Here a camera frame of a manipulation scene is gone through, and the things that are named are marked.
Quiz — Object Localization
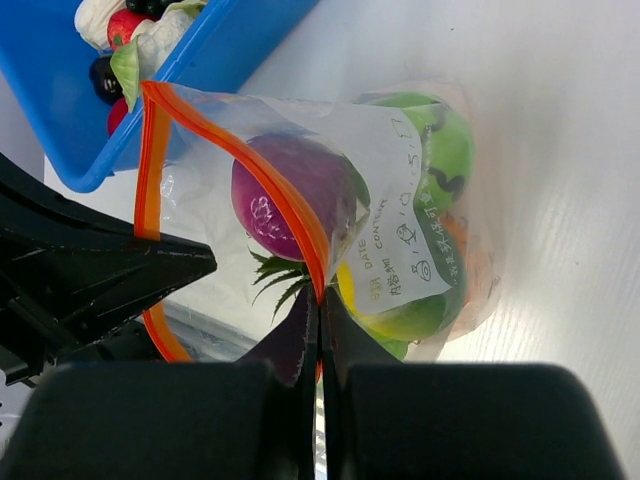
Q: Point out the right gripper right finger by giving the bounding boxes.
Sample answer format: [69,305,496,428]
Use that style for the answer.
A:
[321,284,406,391]

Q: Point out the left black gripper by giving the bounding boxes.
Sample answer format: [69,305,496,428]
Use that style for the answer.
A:
[1,158,217,385]

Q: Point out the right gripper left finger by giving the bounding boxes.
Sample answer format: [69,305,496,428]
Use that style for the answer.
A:
[238,287,318,386]

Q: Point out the toy pineapple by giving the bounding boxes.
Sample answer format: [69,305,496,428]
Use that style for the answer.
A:
[247,248,312,326]

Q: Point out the yellow-green toy mango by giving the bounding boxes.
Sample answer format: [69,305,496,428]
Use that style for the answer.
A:
[336,264,467,342]

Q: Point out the clear orange-zip bag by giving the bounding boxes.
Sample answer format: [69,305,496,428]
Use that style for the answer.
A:
[134,81,500,361]

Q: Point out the toy orange persimmon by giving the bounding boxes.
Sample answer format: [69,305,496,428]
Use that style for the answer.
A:
[440,213,495,311]

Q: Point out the purple toy onion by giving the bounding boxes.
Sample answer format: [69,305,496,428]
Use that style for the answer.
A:
[231,132,372,262]

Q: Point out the green striped toy melon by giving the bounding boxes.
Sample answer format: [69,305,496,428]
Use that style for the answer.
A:
[365,91,475,213]

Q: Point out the dark toy eggplant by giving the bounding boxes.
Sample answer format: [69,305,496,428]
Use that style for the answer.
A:
[89,55,123,106]

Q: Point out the blue plastic bin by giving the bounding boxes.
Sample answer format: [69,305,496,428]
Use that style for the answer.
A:
[0,0,321,195]

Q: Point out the toy lettuce cabbage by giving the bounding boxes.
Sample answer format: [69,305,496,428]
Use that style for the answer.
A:
[110,1,208,113]

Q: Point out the small red toy tomato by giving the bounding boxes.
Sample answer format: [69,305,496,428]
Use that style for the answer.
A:
[107,9,146,51]

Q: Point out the white toy radish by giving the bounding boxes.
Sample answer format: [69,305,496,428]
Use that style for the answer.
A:
[74,0,126,52]

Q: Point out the dark toy grapes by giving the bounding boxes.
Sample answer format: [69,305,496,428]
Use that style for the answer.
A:
[125,0,177,18]

